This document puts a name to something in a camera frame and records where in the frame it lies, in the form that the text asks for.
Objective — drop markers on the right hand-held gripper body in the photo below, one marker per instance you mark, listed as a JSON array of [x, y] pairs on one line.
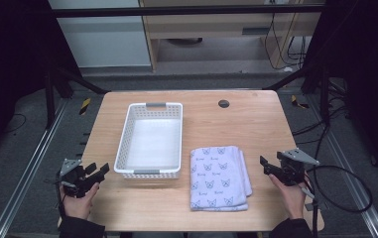
[[292, 168]]

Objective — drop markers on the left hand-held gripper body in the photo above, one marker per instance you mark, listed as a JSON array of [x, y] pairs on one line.
[[74, 180]]

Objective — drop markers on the lavender printed towel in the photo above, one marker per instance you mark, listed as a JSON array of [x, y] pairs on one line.
[[219, 178]]

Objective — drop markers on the white plastic basket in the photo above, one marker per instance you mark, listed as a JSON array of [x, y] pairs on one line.
[[153, 145]]

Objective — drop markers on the person's left hand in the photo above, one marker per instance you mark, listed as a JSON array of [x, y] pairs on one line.
[[79, 205]]

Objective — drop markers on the person's right hand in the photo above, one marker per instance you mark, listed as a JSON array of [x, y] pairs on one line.
[[290, 198]]

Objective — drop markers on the yellow black floor tape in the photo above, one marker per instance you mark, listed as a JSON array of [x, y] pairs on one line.
[[84, 106], [298, 103]]

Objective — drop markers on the black metal stand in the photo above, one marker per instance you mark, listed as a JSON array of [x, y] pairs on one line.
[[49, 99], [324, 95]]

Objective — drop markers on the white cabinet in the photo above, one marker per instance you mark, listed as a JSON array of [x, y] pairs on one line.
[[103, 43]]

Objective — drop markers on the dark curtain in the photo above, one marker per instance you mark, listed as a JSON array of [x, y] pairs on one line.
[[8, 66], [368, 66]]

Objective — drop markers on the light wooden desk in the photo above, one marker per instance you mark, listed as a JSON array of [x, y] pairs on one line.
[[216, 24]]

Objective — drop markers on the metal floor rail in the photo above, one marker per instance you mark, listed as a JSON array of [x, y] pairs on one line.
[[27, 165], [352, 172]]

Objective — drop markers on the black horizontal frame bar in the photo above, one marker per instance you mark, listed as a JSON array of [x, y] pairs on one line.
[[176, 11]]

